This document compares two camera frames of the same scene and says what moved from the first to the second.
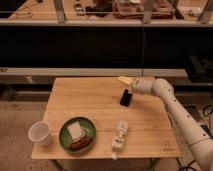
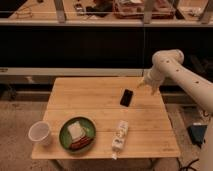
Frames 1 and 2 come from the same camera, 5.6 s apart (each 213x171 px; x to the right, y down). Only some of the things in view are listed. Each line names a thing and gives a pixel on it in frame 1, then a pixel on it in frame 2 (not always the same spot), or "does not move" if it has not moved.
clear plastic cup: x=39 y=132 does not move
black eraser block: x=126 y=98 does not move
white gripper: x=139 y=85 → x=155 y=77
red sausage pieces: x=80 y=143 does not move
